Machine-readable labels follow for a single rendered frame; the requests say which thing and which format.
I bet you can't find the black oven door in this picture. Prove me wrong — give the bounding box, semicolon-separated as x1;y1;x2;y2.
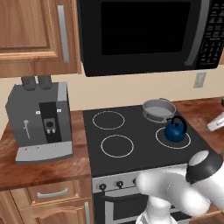
93;191;194;224

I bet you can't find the grey drawer handle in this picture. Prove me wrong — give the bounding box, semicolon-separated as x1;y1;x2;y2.
36;187;70;200

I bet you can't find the black microwave oven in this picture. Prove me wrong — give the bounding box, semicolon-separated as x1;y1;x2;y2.
76;0;224;78

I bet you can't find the wooden drawer front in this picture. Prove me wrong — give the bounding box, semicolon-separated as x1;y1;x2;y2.
26;179;81;207

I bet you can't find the grey microwave handle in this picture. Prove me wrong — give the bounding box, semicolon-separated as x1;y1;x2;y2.
184;0;211;67

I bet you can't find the grey base cupboard handle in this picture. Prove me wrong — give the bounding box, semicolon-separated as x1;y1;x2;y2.
83;200;91;224

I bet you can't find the grey wall socket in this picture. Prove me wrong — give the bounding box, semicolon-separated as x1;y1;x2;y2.
192;72;207;89

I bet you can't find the wooden base cupboard door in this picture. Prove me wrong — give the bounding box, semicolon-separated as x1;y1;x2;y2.
30;197;92;224

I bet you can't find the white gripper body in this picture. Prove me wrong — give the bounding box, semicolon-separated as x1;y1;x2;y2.
206;112;224;132

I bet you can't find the wooden wall cupboard door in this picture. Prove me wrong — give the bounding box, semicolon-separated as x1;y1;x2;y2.
0;0;79;63

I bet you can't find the grey wall cupboard handle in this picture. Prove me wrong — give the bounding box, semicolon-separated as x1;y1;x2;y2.
57;4;71;64

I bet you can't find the blue kettle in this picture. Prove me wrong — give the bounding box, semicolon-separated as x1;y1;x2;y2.
164;115;188;144

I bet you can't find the grey cooking pot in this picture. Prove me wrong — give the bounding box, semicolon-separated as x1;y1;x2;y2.
142;98;178;123

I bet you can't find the grey coffee machine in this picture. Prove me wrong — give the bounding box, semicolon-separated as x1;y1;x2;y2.
4;75;74;165

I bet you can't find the black hob stove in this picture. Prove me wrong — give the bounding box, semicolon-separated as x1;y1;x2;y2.
81;103;217;224

